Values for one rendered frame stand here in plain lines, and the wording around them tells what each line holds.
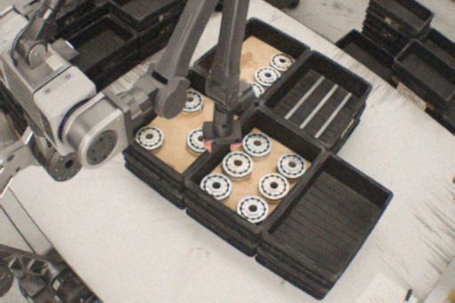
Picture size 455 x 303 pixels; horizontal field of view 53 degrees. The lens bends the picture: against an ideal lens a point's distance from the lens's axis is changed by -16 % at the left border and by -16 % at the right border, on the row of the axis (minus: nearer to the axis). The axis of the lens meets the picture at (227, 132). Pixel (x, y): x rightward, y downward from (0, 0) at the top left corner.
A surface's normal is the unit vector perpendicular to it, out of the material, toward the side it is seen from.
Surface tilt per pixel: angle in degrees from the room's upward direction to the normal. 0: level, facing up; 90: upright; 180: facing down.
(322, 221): 0
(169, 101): 81
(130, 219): 0
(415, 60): 0
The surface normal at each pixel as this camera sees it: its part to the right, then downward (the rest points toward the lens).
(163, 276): 0.06, -0.61
